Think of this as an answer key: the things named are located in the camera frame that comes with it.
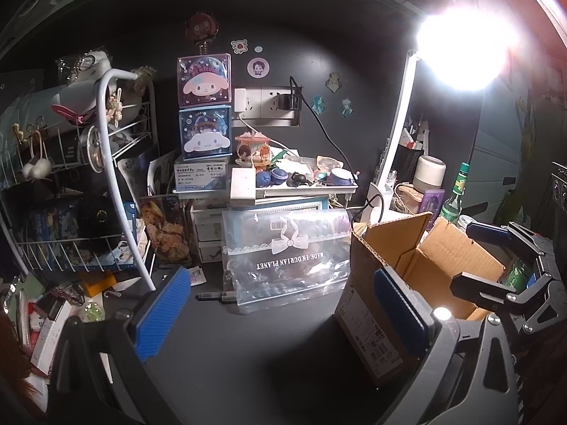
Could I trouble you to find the pink carousel toy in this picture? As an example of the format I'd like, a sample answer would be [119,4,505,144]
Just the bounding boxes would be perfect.
[235,130,272,169]

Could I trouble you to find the beige claw hair clip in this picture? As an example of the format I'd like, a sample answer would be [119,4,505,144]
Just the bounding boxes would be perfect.
[133,66,158,91]

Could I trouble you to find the red patterned clothing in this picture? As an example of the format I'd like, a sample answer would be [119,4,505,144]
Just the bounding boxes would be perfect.
[0,305,45,417]

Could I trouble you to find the purple card box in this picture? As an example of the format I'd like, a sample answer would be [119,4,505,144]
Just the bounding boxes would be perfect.
[419,189,446,217]

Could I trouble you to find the white cylinder humidifier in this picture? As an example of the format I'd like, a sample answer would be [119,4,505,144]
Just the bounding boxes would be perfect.
[413,156,447,196]

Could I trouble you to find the pink character box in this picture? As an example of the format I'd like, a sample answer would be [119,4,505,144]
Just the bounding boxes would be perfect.
[177,54,232,108]

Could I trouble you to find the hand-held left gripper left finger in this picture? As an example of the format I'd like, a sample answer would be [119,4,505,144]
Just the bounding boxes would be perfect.
[49,266,193,425]

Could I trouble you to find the white mini drawers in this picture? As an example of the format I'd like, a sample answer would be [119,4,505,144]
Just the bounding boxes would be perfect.
[190,199,231,264]

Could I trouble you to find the white square box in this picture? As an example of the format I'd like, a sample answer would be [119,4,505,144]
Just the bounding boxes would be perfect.
[230,167,258,208]

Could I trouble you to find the metal tape roll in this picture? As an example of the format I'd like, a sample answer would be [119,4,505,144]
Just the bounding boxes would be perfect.
[80,125,107,171]

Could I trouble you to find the white desk lamp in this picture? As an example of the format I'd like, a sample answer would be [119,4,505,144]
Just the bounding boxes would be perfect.
[358,9,517,226]

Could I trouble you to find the spring head figure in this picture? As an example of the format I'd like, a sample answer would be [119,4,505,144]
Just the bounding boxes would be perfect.
[185,12,219,56]

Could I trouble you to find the clear plastic bag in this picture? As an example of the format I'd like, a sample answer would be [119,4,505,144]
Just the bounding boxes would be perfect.
[220,207,354,316]

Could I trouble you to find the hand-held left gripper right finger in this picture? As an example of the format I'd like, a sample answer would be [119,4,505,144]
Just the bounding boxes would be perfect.
[373,268,526,425]

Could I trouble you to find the white long box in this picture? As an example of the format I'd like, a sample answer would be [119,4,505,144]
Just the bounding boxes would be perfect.
[33,303,74,375]

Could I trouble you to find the clear glass ball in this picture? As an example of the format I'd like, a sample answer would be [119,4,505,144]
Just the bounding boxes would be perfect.
[80,301,106,323]

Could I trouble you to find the blue character box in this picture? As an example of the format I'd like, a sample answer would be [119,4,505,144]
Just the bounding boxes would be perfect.
[178,106,234,161]

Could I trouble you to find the blue picture book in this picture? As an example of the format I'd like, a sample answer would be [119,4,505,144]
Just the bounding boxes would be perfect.
[24,201,138,271]

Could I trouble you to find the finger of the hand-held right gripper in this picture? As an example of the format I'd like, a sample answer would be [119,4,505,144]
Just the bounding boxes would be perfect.
[449,271,530,308]
[465,220,554,260]

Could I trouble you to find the black pouch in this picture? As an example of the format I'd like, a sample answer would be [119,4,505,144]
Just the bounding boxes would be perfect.
[77,197,127,253]

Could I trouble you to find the black charger with cable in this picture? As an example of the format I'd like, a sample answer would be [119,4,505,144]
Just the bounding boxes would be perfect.
[278,76,359,178]

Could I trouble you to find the green glass bottle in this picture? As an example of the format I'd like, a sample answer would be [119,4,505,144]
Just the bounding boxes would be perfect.
[440,162,470,224]

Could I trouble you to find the black pen holder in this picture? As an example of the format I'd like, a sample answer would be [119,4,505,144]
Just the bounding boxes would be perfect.
[394,117,430,178]

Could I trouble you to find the white labelled box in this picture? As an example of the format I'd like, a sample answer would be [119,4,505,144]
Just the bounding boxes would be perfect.
[173,156,232,193]

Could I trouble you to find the white pompom hair tie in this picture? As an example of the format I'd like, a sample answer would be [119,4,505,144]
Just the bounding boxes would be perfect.
[21,130,54,180]

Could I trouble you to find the cardboard box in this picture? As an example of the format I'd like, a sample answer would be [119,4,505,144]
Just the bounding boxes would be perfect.
[334,211,506,388]

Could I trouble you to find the white wire rack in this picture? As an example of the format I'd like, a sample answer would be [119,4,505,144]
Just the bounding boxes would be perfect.
[0,68,161,293]

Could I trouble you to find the white wall socket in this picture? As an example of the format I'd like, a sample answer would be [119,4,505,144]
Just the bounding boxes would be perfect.
[234,87,297,120]

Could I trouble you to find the white tray shelf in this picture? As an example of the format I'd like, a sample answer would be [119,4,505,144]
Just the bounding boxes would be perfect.
[256,155,359,206]

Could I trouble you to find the orange box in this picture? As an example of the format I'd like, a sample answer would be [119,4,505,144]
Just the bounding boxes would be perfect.
[82,272,117,297]

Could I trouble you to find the anime print sheet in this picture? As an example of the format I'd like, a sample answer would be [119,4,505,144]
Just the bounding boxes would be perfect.
[117,151,178,196]

